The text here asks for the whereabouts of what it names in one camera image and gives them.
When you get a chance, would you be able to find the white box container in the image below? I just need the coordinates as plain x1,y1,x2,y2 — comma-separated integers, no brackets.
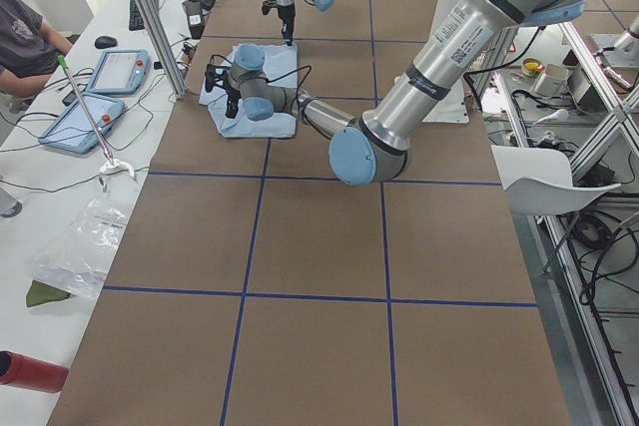
533,64,571,98

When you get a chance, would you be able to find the black computer mouse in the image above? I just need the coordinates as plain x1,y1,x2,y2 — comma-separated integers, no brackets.
94,35,118,50

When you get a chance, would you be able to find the seated person grey shirt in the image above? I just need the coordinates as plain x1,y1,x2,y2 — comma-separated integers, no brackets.
1,0,73,99

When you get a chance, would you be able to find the red cylinder bottle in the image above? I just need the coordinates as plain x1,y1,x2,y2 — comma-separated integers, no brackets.
1,351,69,393

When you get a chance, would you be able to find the black keyboard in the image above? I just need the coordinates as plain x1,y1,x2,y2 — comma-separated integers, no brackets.
128,0,161,32

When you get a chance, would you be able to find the blue teach pendant near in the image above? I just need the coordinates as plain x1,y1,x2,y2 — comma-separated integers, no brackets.
38,93,125,154

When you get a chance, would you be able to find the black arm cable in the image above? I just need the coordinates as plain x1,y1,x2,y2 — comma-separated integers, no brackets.
204,54,314,103

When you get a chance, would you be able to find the blue teach pendant far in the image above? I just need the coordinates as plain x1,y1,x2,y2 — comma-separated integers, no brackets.
86,49,150,96

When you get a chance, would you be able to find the light blue button shirt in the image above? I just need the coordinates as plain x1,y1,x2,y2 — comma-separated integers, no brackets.
199,43,298,139

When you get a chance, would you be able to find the white curved plastic sheet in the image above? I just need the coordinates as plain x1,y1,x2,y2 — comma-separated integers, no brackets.
491,145,621,215

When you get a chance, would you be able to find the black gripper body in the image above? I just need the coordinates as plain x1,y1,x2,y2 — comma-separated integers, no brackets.
222,74,242,110
277,4,295,33

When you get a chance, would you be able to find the blue teach pendant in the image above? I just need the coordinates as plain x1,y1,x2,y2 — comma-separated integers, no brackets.
86,49,150,96
38,93,125,154

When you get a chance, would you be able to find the reacher grabber stick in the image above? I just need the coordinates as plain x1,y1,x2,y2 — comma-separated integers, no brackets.
57,55,137,193

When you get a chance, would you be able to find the grey aluminium frame post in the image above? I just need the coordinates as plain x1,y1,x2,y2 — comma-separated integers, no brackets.
135,0,188,99

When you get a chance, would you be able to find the green cloth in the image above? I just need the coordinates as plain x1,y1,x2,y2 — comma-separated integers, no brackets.
25,279,71,308

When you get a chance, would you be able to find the clear plastic bag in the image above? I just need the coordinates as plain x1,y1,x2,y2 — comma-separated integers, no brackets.
30,195,135,301

